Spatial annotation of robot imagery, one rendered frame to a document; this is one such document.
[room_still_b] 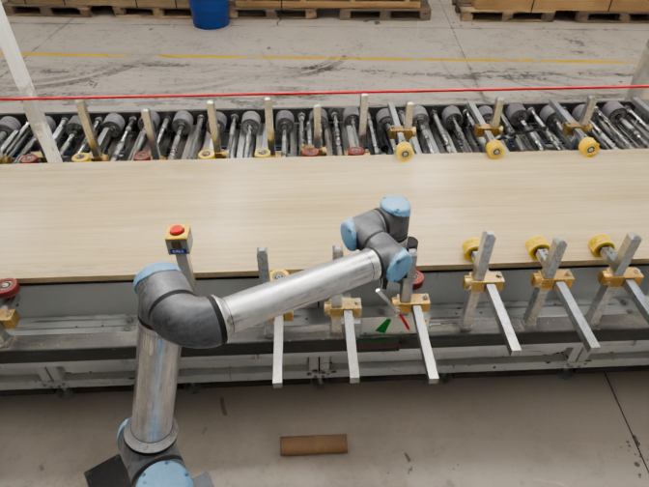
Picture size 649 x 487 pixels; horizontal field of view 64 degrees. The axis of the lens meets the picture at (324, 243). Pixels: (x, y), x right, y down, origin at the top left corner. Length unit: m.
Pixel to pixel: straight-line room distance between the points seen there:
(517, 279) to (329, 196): 0.87
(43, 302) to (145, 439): 0.97
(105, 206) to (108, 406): 1.00
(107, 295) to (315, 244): 0.86
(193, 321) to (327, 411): 1.58
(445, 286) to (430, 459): 0.82
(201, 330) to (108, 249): 1.12
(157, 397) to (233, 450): 1.15
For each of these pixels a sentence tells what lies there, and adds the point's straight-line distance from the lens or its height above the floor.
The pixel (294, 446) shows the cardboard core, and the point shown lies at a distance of 2.47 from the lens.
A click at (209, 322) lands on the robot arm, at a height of 1.41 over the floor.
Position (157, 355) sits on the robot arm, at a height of 1.23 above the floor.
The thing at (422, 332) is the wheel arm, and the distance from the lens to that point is 1.84.
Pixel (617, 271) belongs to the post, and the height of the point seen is 1.00.
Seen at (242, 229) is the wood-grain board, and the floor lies 0.90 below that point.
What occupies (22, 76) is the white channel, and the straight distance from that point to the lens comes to 2.69.
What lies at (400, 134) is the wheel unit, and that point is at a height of 0.96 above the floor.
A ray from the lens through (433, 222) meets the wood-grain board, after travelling 2.23.
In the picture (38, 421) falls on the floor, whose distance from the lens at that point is 2.95.
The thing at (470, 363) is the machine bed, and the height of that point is 0.17.
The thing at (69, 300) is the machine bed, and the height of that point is 0.71.
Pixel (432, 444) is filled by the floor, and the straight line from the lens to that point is 2.60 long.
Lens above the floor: 2.26
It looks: 41 degrees down
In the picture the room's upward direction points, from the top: straight up
